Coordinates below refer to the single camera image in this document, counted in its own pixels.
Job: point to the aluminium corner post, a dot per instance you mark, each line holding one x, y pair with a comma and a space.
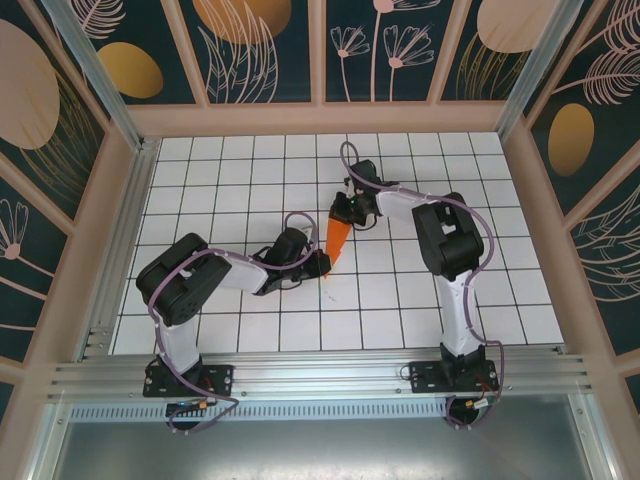
100, 85
535, 65

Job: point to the wall panel single flower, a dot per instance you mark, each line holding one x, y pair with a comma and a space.
20, 280

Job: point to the long aluminium mounting rail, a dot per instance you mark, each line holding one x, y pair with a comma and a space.
325, 375

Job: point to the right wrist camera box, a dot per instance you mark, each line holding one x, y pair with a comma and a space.
354, 202

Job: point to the wall panel pink feathers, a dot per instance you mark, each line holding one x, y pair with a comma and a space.
610, 260

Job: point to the orange paper sheet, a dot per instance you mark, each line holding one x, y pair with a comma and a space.
336, 240

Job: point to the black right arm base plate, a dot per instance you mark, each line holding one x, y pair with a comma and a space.
425, 377

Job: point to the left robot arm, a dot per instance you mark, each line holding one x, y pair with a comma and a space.
180, 285

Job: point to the wall panel feather gold oval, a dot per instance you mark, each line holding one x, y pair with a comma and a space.
570, 140

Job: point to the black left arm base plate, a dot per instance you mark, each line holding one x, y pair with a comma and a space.
220, 380

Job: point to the wall panel with pink flowers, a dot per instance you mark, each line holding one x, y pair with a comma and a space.
360, 75

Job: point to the grey steel sheet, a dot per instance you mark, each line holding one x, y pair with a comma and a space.
325, 450

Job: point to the wall panel pale circle grass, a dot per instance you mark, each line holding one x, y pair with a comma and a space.
500, 25

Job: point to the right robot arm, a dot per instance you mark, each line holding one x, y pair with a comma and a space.
450, 240

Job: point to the wall panel with gold oval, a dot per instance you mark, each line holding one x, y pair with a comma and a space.
130, 70

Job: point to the wall panel large pale circle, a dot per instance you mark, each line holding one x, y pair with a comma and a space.
25, 85

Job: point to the wall panel circle and leaves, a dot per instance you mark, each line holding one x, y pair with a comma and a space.
240, 20

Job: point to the aluminium side rail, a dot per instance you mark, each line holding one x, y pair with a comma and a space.
125, 240

